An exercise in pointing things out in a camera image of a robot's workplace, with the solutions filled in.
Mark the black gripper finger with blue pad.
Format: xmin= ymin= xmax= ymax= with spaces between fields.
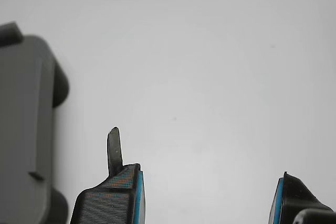
xmin=267 ymin=171 xmax=336 ymax=224
xmin=69 ymin=126 xmax=146 ymax=224

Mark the gray plastic box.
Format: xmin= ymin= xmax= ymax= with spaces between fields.
xmin=0 ymin=20 xmax=70 ymax=224

